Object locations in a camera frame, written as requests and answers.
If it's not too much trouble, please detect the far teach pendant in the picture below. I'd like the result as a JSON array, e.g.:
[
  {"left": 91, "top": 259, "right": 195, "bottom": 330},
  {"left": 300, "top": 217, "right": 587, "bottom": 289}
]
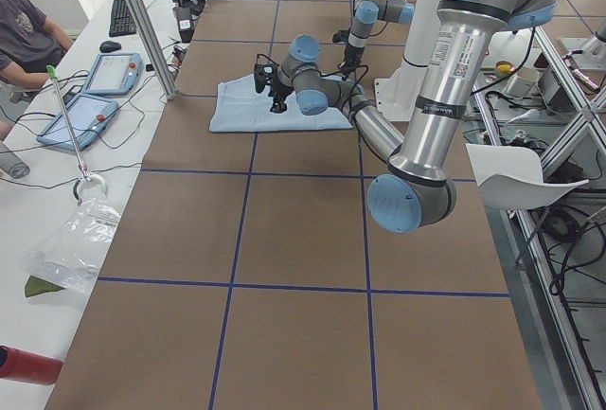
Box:
[{"left": 82, "top": 53, "right": 142, "bottom": 97}]

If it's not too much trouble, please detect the near teach pendant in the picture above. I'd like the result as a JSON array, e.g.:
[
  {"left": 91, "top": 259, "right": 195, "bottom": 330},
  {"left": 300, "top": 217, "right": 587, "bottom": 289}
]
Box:
[{"left": 36, "top": 94, "right": 118, "bottom": 152}]

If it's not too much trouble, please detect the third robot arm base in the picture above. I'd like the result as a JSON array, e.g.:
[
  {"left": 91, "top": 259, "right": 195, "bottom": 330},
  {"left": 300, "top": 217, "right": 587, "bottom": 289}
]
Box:
[{"left": 560, "top": 22, "right": 605, "bottom": 91}]

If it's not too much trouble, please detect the red bottle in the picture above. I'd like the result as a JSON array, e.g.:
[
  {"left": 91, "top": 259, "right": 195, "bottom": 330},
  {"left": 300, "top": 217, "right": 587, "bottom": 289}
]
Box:
[{"left": 1, "top": 346, "right": 63, "bottom": 385}]

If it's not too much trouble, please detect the light blue button shirt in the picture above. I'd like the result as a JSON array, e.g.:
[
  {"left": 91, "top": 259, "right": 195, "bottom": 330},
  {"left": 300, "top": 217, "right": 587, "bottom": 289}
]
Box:
[{"left": 208, "top": 73, "right": 368, "bottom": 134}]

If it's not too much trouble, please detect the black computer mouse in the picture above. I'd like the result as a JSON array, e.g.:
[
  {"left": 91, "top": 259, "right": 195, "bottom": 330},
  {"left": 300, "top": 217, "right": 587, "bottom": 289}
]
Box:
[{"left": 99, "top": 41, "right": 122, "bottom": 53}]

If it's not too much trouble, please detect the white mug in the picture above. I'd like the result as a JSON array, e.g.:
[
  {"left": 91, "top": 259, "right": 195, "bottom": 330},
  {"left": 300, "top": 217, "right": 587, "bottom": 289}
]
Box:
[{"left": 505, "top": 66, "right": 541, "bottom": 99}]

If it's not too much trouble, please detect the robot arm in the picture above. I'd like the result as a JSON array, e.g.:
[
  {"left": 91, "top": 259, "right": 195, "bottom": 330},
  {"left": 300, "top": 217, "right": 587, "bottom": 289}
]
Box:
[
  {"left": 254, "top": 0, "right": 556, "bottom": 233},
  {"left": 332, "top": 0, "right": 414, "bottom": 79}
]

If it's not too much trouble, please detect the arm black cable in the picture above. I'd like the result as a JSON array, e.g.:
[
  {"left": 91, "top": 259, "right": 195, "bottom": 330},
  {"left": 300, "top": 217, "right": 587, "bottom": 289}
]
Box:
[{"left": 321, "top": 63, "right": 370, "bottom": 122}]

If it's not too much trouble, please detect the teach pendant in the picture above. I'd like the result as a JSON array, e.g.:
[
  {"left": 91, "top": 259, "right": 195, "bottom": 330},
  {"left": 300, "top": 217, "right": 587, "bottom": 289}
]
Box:
[
  {"left": 82, "top": 53, "right": 142, "bottom": 97},
  {"left": 36, "top": 94, "right": 118, "bottom": 152}
]

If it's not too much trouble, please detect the black keyboard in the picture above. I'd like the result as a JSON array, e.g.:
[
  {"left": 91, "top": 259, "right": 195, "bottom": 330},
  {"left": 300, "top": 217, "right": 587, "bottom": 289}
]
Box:
[{"left": 108, "top": 0, "right": 136, "bottom": 37}]

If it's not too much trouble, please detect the aluminium rail frame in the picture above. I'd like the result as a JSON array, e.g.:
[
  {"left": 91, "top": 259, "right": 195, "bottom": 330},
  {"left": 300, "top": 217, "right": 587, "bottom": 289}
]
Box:
[{"left": 466, "top": 29, "right": 605, "bottom": 409}]

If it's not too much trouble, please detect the seated person grey shirt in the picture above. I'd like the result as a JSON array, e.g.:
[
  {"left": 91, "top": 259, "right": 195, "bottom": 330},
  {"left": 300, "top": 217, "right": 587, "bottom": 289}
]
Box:
[{"left": 0, "top": 0, "right": 76, "bottom": 141}]

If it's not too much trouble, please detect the green cloth piece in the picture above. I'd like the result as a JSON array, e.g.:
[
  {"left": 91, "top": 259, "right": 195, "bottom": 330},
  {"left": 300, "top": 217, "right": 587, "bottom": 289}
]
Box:
[{"left": 24, "top": 276, "right": 63, "bottom": 298}]

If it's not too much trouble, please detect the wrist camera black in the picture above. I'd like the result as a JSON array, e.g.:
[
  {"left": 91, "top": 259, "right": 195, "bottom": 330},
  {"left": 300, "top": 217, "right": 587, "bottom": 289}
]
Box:
[
  {"left": 253, "top": 53, "right": 278, "bottom": 94},
  {"left": 331, "top": 29, "right": 349, "bottom": 44}
]

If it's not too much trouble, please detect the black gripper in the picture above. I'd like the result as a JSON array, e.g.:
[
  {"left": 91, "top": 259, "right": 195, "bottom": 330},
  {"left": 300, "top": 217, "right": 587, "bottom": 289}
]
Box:
[
  {"left": 269, "top": 76, "right": 294, "bottom": 113},
  {"left": 341, "top": 44, "right": 364, "bottom": 80}
]

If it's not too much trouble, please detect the white curved plastic sheet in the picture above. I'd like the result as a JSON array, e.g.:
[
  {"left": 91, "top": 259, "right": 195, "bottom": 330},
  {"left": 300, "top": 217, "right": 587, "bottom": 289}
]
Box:
[{"left": 466, "top": 143, "right": 589, "bottom": 210}]

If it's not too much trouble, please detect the aluminium frame post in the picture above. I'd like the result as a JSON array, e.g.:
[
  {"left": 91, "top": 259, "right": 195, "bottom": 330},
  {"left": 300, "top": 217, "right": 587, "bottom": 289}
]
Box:
[{"left": 126, "top": 0, "right": 177, "bottom": 101}]

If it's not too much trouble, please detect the orange green bowl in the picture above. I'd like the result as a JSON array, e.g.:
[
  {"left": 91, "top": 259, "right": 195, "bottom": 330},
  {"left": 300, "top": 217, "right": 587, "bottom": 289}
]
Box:
[{"left": 494, "top": 61, "right": 516, "bottom": 79}]

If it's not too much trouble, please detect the reacher grabber tool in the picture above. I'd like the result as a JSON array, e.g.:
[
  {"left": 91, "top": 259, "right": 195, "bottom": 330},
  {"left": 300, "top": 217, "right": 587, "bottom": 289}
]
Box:
[{"left": 46, "top": 65, "right": 107, "bottom": 206}]

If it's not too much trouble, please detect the clear plastic bag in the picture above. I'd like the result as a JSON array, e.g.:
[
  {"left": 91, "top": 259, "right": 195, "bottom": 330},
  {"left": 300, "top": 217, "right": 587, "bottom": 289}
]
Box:
[{"left": 24, "top": 198, "right": 124, "bottom": 294}]

